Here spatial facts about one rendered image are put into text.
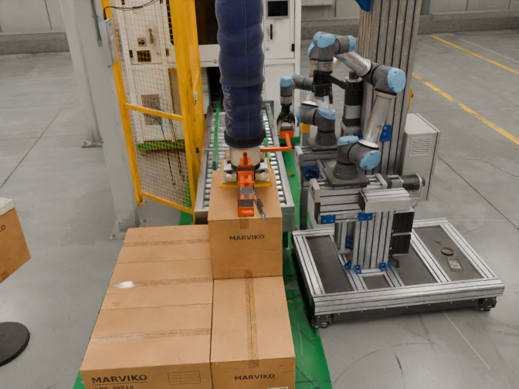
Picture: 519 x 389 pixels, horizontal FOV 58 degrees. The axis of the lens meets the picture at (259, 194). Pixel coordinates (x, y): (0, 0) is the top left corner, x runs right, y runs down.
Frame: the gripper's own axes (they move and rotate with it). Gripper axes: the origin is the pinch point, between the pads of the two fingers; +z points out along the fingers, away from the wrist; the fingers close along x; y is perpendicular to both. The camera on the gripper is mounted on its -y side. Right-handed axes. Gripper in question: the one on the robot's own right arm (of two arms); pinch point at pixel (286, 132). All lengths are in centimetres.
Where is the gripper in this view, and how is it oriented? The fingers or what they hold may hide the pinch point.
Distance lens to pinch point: 297.7
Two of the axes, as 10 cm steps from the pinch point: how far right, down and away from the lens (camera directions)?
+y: 0.5, 4.8, -8.7
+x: 10.0, -0.5, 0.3
